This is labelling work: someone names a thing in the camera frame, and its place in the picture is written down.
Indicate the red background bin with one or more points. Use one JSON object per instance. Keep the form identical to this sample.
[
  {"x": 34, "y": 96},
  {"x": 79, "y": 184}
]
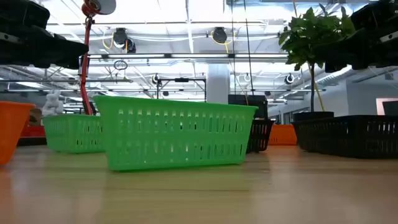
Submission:
[{"x": 32, "y": 131}]

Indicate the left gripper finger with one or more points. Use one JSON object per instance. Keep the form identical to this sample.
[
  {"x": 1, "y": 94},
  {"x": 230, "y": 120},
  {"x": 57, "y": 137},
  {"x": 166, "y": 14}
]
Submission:
[{"x": 62, "y": 54}]

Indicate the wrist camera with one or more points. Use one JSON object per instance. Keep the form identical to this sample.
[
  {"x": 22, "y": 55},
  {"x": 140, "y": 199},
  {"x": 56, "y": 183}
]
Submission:
[
  {"x": 21, "y": 14},
  {"x": 376, "y": 14}
]

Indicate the green plastic basket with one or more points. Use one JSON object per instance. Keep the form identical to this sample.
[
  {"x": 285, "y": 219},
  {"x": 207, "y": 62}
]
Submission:
[
  {"x": 174, "y": 137},
  {"x": 71, "y": 133}
]

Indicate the white figurine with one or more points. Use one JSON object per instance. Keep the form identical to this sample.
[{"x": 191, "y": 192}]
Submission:
[{"x": 53, "y": 105}]

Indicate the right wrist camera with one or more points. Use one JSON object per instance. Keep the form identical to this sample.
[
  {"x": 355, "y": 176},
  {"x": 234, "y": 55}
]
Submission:
[{"x": 376, "y": 14}]

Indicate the orange plastic basket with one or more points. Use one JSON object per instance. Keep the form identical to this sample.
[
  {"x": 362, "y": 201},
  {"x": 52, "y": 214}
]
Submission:
[
  {"x": 283, "y": 135},
  {"x": 12, "y": 130}
]

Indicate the black aluminium table frame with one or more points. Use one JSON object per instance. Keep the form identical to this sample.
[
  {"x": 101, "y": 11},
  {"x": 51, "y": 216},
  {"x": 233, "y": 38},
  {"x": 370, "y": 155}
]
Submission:
[{"x": 35, "y": 141}]

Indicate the long ceiling strut rail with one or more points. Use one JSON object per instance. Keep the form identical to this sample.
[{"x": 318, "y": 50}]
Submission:
[{"x": 186, "y": 56}]

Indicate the green potted plant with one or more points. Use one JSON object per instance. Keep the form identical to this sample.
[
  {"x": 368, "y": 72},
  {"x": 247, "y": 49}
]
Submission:
[{"x": 311, "y": 34}]

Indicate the black background station frame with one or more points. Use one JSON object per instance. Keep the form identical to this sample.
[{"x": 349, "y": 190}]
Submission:
[{"x": 182, "y": 80}]

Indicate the black plastic basket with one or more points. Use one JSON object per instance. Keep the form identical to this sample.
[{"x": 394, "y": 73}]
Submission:
[
  {"x": 348, "y": 137},
  {"x": 261, "y": 135}
]

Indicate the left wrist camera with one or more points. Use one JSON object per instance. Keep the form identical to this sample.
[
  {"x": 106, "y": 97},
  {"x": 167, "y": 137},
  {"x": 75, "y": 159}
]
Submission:
[{"x": 21, "y": 14}]

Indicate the black background monitor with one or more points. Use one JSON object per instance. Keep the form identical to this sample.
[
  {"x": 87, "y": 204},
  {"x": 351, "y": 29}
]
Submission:
[{"x": 247, "y": 105}]

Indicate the brown cardboard box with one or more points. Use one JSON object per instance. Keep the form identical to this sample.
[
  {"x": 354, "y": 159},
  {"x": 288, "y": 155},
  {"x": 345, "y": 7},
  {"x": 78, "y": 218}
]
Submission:
[{"x": 35, "y": 117}]

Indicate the red desk lamp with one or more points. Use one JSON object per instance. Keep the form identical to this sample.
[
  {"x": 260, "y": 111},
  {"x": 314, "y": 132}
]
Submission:
[{"x": 83, "y": 90}]

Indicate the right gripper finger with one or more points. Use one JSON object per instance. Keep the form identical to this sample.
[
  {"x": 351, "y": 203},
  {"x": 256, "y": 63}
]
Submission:
[{"x": 348, "y": 56}]

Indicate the wall-mounted screen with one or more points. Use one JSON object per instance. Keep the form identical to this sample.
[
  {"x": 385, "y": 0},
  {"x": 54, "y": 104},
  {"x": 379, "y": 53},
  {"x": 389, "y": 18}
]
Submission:
[{"x": 388, "y": 108}]

